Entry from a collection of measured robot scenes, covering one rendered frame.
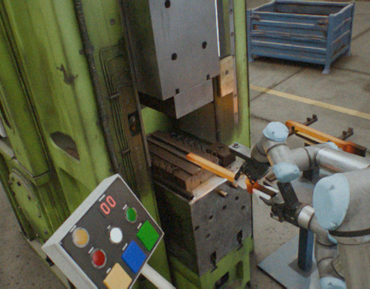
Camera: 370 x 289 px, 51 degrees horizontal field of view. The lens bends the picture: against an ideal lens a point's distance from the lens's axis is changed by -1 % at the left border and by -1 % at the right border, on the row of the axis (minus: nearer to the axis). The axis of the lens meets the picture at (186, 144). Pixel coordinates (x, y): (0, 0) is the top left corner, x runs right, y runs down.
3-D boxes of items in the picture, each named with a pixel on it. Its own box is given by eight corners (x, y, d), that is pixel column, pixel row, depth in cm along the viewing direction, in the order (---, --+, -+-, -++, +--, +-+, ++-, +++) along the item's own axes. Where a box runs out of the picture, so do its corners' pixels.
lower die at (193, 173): (219, 171, 177) (217, 156, 173) (186, 193, 166) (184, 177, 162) (159, 142, 205) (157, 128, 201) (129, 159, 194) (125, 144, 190)
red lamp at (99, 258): (109, 261, 117) (106, 251, 115) (96, 270, 115) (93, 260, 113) (103, 256, 119) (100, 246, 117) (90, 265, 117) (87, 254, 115)
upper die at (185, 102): (213, 100, 159) (211, 78, 154) (176, 119, 148) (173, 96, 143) (149, 79, 187) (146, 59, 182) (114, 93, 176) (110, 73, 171)
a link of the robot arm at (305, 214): (307, 217, 131) (320, 205, 135) (296, 211, 134) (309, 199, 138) (307, 233, 135) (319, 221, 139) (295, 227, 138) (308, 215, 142)
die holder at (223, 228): (252, 233, 204) (250, 162, 181) (200, 277, 183) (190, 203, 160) (180, 191, 241) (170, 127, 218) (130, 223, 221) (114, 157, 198)
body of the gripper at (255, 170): (251, 187, 146) (264, 170, 137) (235, 170, 149) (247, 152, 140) (264, 177, 150) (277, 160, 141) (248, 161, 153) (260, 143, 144)
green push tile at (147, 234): (159, 235, 138) (147, 219, 135) (150, 251, 132) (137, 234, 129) (156, 236, 139) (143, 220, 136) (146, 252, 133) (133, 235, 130)
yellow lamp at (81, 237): (91, 241, 115) (88, 230, 113) (78, 249, 113) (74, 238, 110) (86, 235, 117) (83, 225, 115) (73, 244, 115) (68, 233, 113)
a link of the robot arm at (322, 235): (335, 251, 128) (338, 232, 123) (306, 236, 135) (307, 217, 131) (348, 238, 132) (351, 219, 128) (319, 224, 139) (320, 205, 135)
